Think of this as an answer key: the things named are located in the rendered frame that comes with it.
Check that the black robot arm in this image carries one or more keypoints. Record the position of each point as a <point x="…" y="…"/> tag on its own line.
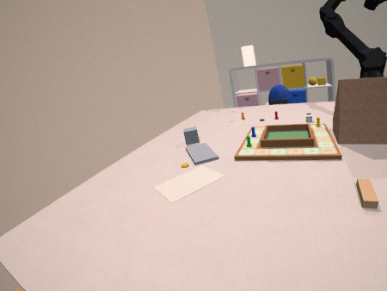
<point x="372" y="61"/>

